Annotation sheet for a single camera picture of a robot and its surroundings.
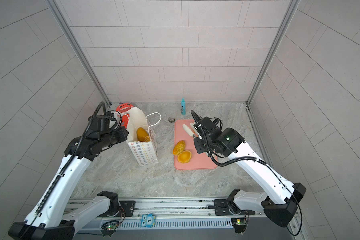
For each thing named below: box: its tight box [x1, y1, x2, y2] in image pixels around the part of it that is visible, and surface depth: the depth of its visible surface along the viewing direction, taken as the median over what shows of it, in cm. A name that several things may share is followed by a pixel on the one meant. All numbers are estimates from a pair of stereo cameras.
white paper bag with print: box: [126, 106, 162, 167], surface depth 75 cm
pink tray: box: [174, 119, 217, 170], surface depth 87 cm
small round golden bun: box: [172, 140, 186, 156], surface depth 90 cm
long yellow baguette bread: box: [136, 127, 148, 142], surface depth 92 cm
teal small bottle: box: [181, 97, 186, 116], surface depth 108 cm
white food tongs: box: [182, 122, 202, 140], surface depth 72 cm
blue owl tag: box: [140, 213, 156, 229], surface depth 68 cm
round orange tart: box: [177, 150, 192, 164], surface depth 86 cm
